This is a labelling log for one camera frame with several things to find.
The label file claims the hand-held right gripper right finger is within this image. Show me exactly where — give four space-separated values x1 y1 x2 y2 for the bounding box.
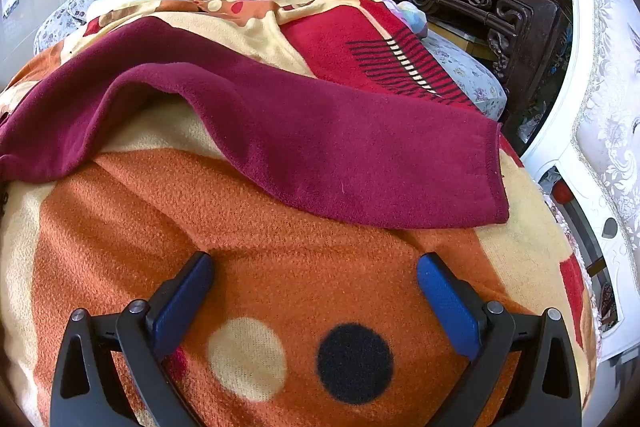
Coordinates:
416 252 583 427

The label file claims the maroon fleece garment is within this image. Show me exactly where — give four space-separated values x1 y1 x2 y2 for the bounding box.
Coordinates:
0 16 511 230

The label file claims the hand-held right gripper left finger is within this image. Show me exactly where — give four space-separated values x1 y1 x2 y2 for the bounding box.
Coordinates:
50 251 216 427

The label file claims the white upholstered headboard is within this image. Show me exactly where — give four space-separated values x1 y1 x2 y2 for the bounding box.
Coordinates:
520 0 640 363

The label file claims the red round object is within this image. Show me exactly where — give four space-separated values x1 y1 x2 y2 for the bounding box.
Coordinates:
551 179 574 206

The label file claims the floral bed sheet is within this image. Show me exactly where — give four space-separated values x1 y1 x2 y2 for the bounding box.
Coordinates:
420 29 508 118

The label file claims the pale plastic bag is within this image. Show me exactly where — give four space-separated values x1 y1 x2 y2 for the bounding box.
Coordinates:
380 0 428 38

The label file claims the printed orange red blanket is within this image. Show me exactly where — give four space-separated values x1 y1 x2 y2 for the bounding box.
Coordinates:
0 0 598 427

